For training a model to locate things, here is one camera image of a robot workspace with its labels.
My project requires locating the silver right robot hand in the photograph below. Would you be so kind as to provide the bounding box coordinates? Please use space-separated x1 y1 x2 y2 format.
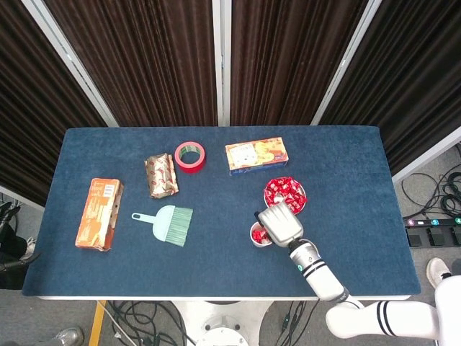
254 201 304 248

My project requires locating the red object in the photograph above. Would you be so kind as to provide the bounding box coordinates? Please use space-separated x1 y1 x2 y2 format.
251 226 271 243

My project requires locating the plate of red candies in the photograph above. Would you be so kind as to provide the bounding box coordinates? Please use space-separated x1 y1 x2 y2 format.
264 176 307 213

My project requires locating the white paper cup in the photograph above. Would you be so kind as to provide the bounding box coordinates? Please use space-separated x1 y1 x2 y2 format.
249 221 275 248

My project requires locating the round metal plate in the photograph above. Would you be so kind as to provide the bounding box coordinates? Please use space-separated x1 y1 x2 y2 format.
263 175 308 216

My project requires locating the blue yellow cracker box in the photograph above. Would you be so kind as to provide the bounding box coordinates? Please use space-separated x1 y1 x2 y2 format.
225 136 290 177

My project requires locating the blue felt tablecloth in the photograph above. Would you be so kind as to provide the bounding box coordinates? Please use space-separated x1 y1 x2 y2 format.
21 125 421 297

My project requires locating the red tape roll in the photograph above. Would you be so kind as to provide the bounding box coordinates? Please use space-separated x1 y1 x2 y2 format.
174 141 207 174

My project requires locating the white green hand brush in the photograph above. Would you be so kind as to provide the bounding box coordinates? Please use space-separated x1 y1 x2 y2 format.
131 205 194 248

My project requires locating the brown patterned snack bag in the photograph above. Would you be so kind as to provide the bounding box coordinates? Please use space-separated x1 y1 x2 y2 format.
144 152 180 199

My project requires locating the brown curtain panel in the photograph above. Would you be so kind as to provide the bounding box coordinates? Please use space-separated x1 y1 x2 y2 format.
318 0 461 176
230 0 369 126
0 0 109 206
42 0 219 127

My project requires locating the white sneaker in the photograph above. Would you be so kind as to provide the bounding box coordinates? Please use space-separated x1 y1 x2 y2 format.
426 257 453 290

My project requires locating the orange cardboard box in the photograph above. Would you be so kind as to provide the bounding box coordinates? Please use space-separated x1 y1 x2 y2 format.
74 177 125 252

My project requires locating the grey shoe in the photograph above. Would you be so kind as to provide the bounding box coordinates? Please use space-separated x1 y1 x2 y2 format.
46 326 84 346

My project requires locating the black floor cable bundle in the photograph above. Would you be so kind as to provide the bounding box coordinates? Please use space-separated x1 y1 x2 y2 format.
275 301 325 346
104 301 195 346
401 143 461 221

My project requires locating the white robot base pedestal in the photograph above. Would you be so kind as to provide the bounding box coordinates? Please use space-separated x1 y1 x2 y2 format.
169 299 273 346

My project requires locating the white partition bottom rail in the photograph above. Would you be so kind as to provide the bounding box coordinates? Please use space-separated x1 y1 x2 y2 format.
0 185 46 212
391 125 461 184

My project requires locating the white partition post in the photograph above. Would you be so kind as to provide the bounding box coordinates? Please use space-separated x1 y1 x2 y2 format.
310 0 382 126
20 0 120 127
211 0 232 127

